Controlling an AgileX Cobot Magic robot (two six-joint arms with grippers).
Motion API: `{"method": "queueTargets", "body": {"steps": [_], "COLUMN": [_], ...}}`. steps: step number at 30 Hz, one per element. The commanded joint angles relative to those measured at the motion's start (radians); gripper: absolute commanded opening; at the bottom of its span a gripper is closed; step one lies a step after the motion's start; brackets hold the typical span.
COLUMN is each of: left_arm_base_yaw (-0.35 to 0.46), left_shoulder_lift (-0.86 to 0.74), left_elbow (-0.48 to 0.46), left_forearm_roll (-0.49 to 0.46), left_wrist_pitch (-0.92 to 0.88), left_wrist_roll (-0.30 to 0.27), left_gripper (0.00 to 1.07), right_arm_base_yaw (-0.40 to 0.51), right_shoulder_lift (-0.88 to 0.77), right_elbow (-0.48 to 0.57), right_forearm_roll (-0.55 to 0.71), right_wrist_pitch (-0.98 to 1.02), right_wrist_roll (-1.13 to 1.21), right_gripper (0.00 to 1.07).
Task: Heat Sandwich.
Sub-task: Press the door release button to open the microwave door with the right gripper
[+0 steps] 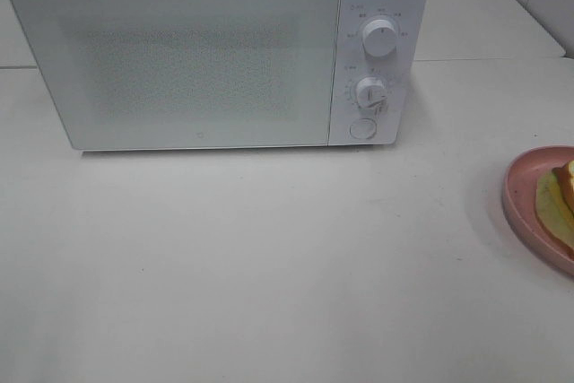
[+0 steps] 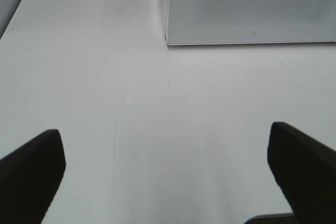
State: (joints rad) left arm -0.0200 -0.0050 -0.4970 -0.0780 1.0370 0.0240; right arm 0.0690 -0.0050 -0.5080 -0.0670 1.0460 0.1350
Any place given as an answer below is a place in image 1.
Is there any round white door button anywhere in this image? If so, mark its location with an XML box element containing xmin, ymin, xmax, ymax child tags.
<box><xmin>349</xmin><ymin>118</ymin><xmax>377</xmax><ymax>140</ymax></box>

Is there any white microwave door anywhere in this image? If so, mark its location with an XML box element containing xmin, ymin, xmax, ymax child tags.
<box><xmin>11</xmin><ymin>0</ymin><xmax>339</xmax><ymax>151</ymax></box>

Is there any pink round plate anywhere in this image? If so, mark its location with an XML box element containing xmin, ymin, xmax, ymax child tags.
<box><xmin>501</xmin><ymin>145</ymin><xmax>573</xmax><ymax>277</ymax></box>

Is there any toast sandwich with filling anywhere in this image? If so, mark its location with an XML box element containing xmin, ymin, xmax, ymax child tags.
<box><xmin>535</xmin><ymin>161</ymin><xmax>573</xmax><ymax>258</ymax></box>

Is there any lower white timer knob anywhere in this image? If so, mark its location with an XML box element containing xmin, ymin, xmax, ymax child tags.
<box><xmin>355</xmin><ymin>76</ymin><xmax>387</xmax><ymax>109</ymax></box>

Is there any upper white power knob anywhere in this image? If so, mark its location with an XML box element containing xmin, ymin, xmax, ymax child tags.
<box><xmin>361</xmin><ymin>18</ymin><xmax>397</xmax><ymax>57</ymax></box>

